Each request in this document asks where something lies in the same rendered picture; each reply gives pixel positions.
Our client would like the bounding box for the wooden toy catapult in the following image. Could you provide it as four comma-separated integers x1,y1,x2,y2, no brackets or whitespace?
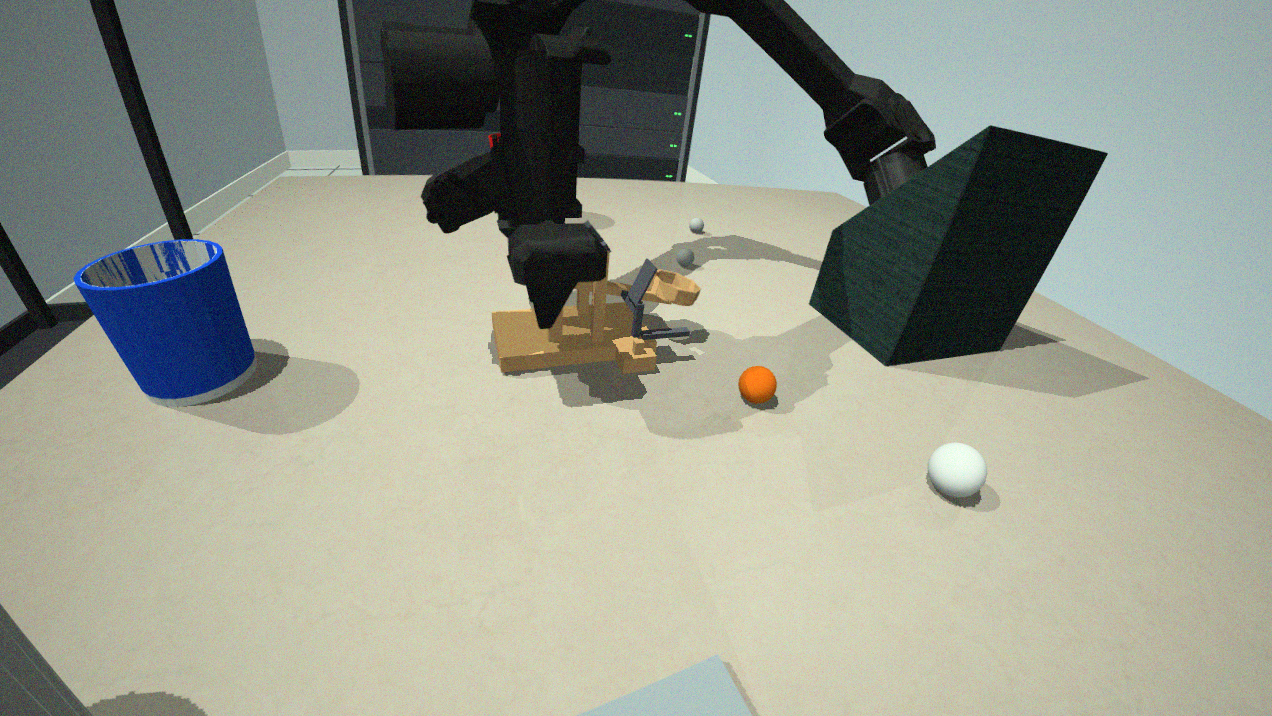
491,221,702,374

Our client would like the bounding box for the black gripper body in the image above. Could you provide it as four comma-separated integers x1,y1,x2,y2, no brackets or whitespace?
499,126,607,286

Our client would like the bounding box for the blue mug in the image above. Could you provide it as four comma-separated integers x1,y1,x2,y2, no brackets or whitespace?
74,239,257,407

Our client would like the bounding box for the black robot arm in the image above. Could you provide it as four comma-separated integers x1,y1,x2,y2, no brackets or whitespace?
380,0,936,234

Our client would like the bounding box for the white ball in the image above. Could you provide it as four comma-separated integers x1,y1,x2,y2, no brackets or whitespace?
927,443,987,497

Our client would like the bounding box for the orange ball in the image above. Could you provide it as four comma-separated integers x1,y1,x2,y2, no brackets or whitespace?
738,366,777,404

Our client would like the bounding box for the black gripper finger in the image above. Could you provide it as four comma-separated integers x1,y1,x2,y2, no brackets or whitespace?
529,282,577,329
497,219,532,301

